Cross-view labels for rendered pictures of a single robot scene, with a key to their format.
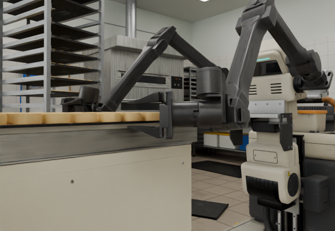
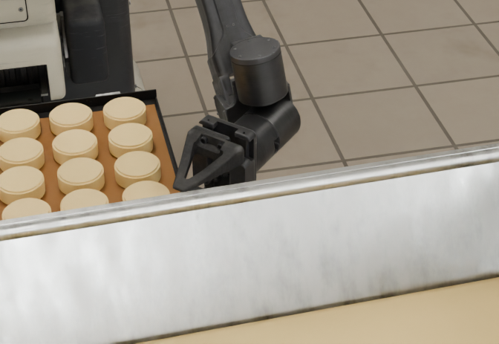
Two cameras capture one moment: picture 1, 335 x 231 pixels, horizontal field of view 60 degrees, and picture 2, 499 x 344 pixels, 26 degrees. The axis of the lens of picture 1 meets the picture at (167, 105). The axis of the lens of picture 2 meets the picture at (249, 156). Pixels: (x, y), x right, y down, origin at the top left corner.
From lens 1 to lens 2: 1.09 m
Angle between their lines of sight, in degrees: 68
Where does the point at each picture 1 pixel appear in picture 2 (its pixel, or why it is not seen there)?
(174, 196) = not seen: hidden behind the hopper
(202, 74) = (266, 69)
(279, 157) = (33, 7)
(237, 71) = not seen: outside the picture
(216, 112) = (295, 124)
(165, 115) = (251, 177)
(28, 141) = not seen: outside the picture
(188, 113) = (269, 150)
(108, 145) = not seen: hidden behind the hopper
